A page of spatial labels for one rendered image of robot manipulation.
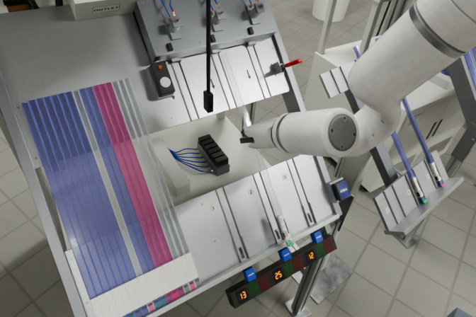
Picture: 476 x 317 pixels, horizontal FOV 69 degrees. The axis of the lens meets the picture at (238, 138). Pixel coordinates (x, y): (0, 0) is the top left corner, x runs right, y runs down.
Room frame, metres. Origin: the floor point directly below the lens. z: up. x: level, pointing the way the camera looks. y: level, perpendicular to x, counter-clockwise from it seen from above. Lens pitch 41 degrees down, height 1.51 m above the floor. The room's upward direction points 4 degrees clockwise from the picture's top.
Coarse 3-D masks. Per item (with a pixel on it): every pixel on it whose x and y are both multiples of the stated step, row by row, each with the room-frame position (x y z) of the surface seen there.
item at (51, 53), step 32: (0, 32) 0.66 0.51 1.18; (32, 32) 0.68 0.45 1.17; (64, 32) 0.71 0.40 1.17; (96, 32) 0.74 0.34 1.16; (128, 32) 0.77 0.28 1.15; (0, 64) 0.61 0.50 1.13; (32, 64) 0.63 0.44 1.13; (64, 64) 0.66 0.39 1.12; (96, 64) 0.68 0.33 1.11; (128, 64) 0.71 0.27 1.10; (192, 64) 0.78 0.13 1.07; (256, 64) 0.85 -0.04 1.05; (32, 96) 0.58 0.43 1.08; (192, 96) 0.71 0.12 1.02; (224, 96) 0.75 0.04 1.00; (256, 96) 0.78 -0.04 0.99; (160, 128) 0.63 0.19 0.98; (32, 160) 0.48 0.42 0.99
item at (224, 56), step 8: (224, 56) 0.77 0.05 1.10; (224, 64) 0.77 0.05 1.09; (232, 72) 0.75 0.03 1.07; (232, 80) 0.74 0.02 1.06; (232, 88) 0.73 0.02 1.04; (240, 96) 0.71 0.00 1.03; (240, 104) 0.70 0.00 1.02; (240, 112) 0.69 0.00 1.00; (248, 120) 0.68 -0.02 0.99; (256, 152) 0.62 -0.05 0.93; (264, 168) 0.60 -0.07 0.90; (264, 176) 0.59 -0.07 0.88; (272, 184) 0.58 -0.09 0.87; (272, 192) 0.56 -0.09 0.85; (272, 200) 0.55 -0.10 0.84; (280, 208) 0.54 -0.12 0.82; (288, 240) 0.49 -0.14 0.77
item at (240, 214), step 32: (288, 160) 0.69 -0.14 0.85; (224, 192) 0.56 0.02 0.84; (256, 192) 0.59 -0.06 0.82; (288, 192) 0.62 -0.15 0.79; (320, 192) 0.65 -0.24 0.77; (192, 224) 0.48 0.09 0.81; (224, 224) 0.50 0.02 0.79; (256, 224) 0.53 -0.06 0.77; (288, 224) 0.55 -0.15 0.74; (192, 256) 0.43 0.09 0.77; (224, 256) 0.45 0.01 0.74
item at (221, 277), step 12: (336, 216) 0.60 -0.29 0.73; (312, 228) 0.55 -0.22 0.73; (264, 252) 0.47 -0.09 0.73; (240, 264) 0.44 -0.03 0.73; (252, 264) 0.44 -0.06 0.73; (216, 276) 0.40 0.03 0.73; (228, 276) 0.40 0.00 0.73; (204, 288) 0.37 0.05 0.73; (180, 300) 0.34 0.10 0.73; (156, 312) 0.31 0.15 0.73
